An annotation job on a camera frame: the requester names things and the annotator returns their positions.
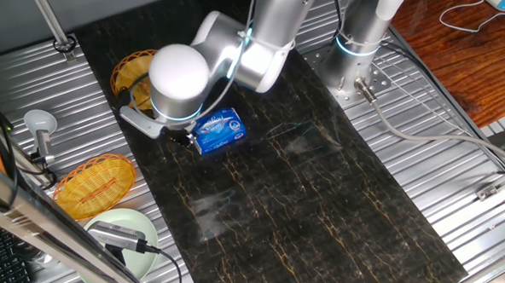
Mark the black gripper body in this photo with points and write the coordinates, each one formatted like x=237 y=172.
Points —
x=176 y=135

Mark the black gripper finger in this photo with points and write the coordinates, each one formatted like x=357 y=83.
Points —
x=180 y=142
x=190 y=139

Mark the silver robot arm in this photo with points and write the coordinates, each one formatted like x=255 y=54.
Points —
x=178 y=83

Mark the metal clamp with black knob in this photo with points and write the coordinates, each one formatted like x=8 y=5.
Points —
x=43 y=159

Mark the blue tissue pack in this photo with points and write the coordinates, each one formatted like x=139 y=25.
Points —
x=219 y=131

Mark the round yellow wicker basket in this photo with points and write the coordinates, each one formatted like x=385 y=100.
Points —
x=127 y=74

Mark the oval yellow wicker basket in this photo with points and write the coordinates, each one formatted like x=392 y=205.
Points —
x=92 y=185

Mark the pale green plate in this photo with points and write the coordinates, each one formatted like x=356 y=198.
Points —
x=140 y=266

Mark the black marble pattern mat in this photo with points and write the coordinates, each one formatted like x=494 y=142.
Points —
x=317 y=225

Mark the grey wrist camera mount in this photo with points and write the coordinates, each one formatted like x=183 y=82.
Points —
x=140 y=124

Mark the grey ribbed camera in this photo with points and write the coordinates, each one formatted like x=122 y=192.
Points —
x=116 y=235

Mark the black camera stand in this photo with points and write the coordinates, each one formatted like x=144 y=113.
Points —
x=115 y=253

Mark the metal frame bar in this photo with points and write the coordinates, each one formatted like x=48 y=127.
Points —
x=39 y=226

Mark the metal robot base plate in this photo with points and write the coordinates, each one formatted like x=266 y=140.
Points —
x=379 y=83

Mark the aluminium profile bracket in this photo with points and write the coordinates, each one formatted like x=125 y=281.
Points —
x=500 y=184

